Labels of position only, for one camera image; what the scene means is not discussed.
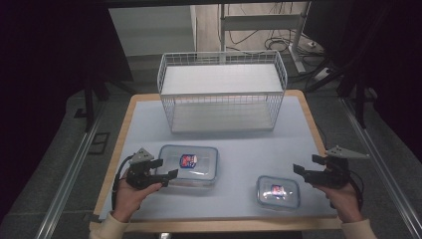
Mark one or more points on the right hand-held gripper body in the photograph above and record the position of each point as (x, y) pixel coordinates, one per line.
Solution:
(331, 174)

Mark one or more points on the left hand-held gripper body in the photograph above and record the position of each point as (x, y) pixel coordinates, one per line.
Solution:
(137, 176)

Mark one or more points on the small clear food container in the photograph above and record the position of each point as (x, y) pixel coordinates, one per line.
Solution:
(288, 200)

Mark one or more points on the large clear food container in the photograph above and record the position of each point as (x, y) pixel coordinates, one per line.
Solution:
(202, 154)

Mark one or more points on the person's left hand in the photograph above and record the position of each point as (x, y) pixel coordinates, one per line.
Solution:
(131, 200)

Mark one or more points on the person's right hand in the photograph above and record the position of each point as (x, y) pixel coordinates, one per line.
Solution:
(343, 202)

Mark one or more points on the light blue table mat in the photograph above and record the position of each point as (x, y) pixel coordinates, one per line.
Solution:
(239, 149)

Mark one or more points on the black metal stand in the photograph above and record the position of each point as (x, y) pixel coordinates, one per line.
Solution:
(360, 99)
(89, 103)

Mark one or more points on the white power strip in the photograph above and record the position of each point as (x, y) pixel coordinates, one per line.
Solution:
(322, 74)

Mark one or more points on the white cabinet panel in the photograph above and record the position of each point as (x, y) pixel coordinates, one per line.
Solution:
(152, 30)

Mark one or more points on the aluminium floor rail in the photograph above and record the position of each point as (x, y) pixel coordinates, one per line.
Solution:
(381, 156)
(71, 172)

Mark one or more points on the white metal desk frame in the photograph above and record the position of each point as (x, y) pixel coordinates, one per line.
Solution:
(262, 22)

